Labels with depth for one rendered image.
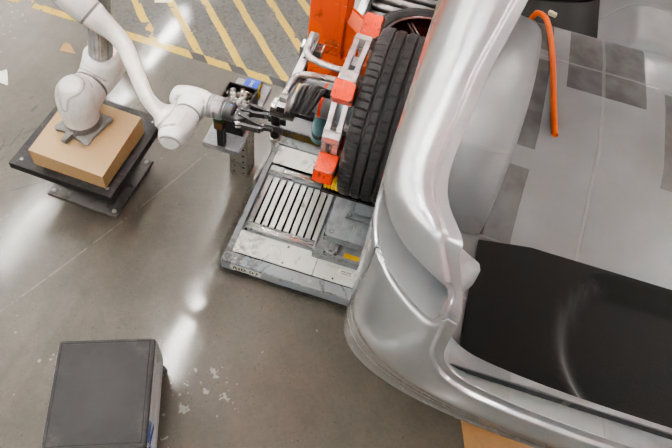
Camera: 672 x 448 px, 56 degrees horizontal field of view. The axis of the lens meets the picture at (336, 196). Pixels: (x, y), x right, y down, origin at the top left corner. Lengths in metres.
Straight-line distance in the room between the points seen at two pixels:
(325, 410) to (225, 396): 0.42
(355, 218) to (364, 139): 0.81
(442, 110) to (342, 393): 1.68
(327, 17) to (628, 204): 1.40
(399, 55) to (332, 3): 0.59
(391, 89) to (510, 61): 0.39
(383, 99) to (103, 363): 1.38
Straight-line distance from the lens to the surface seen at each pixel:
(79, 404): 2.50
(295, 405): 2.78
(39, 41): 4.14
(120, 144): 2.98
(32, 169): 3.11
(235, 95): 2.88
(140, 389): 2.47
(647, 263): 2.36
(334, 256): 2.89
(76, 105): 2.86
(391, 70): 2.19
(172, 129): 2.34
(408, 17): 3.50
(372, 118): 2.15
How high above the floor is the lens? 2.66
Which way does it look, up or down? 55 degrees down
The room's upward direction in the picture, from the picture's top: 10 degrees clockwise
